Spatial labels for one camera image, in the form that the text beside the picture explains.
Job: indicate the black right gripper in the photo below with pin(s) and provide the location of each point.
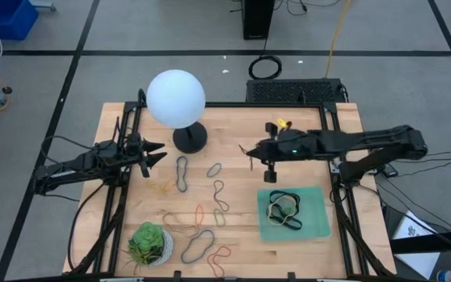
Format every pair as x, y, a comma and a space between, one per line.
296, 147

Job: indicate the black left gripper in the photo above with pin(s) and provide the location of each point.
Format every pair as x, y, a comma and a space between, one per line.
132, 151

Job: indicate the brown rubber band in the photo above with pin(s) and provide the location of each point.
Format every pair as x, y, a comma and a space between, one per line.
251, 160

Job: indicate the long blue rubber band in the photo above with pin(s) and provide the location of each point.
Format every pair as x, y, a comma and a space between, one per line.
177, 166

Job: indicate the yellow rubber band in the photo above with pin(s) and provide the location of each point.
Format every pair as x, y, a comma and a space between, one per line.
163, 187

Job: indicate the rubber bands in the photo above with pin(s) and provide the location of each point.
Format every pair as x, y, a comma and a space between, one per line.
278, 192

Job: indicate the small blue rubber band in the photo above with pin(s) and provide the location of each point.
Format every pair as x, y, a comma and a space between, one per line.
208, 172

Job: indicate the tan rubber band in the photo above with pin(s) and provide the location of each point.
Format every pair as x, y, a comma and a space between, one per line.
273, 211
170, 225

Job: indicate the dark purple rubber band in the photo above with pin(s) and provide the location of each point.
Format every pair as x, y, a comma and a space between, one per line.
227, 205

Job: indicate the orange rubber band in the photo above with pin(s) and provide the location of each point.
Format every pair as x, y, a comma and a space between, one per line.
202, 213

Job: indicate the green rubber band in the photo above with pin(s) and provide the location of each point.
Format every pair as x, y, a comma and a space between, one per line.
215, 217

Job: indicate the black rubber band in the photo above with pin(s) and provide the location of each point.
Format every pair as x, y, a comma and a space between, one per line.
298, 225

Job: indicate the large blue rubber band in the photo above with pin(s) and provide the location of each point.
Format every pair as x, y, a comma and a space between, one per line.
182, 257

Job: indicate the red rubber band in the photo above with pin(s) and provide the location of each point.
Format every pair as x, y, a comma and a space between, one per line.
208, 260

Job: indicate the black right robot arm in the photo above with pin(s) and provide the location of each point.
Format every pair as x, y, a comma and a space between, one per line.
366, 141

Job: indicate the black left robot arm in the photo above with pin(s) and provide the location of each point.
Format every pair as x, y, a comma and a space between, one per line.
73, 170

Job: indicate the teal translucent plastic bin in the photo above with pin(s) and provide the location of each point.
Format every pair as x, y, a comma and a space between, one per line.
315, 227

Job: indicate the blue plastic floor bin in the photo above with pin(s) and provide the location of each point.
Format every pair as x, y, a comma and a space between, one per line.
2, 19

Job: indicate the white globe lamp black base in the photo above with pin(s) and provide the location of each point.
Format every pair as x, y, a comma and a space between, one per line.
174, 98

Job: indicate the black perforated computer case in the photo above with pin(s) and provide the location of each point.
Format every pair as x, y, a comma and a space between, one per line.
288, 91

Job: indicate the silver mounting plate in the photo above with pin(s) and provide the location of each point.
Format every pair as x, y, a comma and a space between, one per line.
334, 167

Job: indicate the green succulent in white pot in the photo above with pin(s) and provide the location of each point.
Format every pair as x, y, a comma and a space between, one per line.
147, 239

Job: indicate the black power adapter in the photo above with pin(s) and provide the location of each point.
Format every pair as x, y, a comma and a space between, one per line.
390, 170

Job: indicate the black computer tower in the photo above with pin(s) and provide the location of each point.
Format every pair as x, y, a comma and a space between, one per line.
257, 19

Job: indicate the black metal beam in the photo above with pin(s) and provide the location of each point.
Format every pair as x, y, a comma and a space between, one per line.
425, 243

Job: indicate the white paper sheet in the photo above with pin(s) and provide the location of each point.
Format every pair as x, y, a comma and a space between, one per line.
417, 266

